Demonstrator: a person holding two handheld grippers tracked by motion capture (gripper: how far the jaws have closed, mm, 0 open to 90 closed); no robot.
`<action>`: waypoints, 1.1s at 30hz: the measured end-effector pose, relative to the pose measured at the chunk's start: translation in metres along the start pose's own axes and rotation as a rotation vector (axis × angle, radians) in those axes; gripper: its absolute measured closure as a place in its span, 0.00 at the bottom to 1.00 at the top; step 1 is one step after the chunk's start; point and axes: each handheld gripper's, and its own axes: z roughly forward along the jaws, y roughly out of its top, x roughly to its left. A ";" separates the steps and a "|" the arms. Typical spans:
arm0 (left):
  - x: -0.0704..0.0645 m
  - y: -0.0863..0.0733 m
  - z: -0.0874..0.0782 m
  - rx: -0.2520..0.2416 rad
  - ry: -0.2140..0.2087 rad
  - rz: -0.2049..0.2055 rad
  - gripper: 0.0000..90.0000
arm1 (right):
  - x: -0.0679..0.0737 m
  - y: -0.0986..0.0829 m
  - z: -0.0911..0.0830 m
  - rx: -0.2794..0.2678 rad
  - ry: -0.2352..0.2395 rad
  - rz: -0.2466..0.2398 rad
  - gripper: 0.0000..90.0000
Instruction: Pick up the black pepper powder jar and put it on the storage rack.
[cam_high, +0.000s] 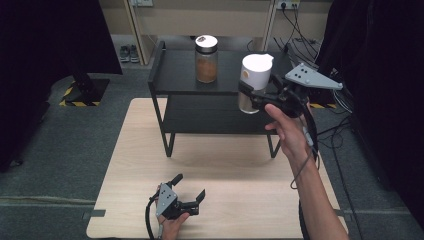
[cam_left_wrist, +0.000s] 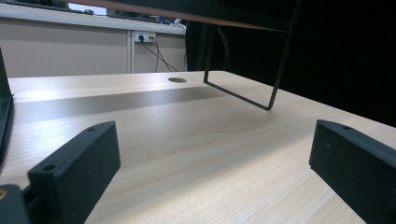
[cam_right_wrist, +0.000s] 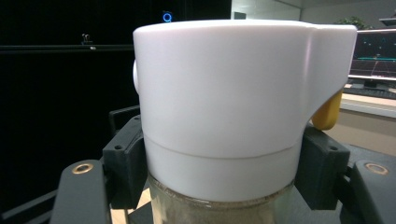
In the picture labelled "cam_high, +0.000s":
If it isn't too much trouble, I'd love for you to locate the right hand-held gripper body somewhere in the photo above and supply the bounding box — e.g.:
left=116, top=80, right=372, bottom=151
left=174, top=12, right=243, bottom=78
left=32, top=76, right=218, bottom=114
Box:
left=263, top=62, right=344, bottom=120

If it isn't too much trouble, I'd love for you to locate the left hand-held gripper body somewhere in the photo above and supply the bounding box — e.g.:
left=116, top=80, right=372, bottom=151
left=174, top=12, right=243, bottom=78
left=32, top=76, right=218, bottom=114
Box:
left=154, top=182, right=201, bottom=221

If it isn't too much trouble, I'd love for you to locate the white-lidded seasoning jar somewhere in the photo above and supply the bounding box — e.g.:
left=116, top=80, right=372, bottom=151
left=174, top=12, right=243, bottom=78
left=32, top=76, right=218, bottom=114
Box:
left=237, top=53, right=275, bottom=115

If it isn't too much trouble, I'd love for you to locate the black two-tier shelf rack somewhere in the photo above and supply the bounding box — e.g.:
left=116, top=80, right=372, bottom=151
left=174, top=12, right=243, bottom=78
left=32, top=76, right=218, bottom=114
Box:
left=147, top=40, right=296, bottom=159

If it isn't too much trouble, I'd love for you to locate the person's left hand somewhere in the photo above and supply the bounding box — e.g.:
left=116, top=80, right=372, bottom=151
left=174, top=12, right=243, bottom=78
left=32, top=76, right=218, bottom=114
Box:
left=155, top=185, right=191, bottom=240

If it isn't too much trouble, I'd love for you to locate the person's right hand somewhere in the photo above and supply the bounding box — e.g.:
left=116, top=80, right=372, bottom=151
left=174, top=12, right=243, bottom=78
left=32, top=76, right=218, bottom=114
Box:
left=264, top=103, right=318, bottom=162

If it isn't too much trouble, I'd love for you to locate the glass jar with silver lid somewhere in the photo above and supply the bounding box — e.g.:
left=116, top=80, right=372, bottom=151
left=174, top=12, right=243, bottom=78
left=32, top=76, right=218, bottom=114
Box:
left=194, top=34, right=219, bottom=84

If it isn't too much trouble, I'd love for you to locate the black curtain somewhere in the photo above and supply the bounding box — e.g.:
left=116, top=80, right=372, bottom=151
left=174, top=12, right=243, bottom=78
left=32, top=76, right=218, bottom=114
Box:
left=0, top=0, right=123, bottom=172
left=314, top=0, right=424, bottom=231

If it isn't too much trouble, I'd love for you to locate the stand base with striped tape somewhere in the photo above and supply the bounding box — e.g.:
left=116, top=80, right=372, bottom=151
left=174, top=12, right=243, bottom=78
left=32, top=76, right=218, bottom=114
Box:
left=58, top=72, right=111, bottom=108

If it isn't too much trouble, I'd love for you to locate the dark sneaker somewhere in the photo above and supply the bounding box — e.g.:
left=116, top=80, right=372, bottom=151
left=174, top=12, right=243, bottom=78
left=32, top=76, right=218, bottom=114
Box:
left=118, top=44, right=131, bottom=64
left=129, top=44, right=141, bottom=64

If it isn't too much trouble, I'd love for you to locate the thick black gripper cable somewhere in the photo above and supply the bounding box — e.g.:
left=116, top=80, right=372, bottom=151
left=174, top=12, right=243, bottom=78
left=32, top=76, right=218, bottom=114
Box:
left=298, top=99, right=321, bottom=240

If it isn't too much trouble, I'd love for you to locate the thin grey cable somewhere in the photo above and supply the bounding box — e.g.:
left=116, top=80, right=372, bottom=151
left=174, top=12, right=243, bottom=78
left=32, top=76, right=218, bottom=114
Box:
left=289, top=124, right=322, bottom=191

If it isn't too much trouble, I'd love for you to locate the bundle of black floor cables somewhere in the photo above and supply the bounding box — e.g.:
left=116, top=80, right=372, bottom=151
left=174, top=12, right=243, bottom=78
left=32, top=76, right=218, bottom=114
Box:
left=273, top=6, right=359, bottom=240

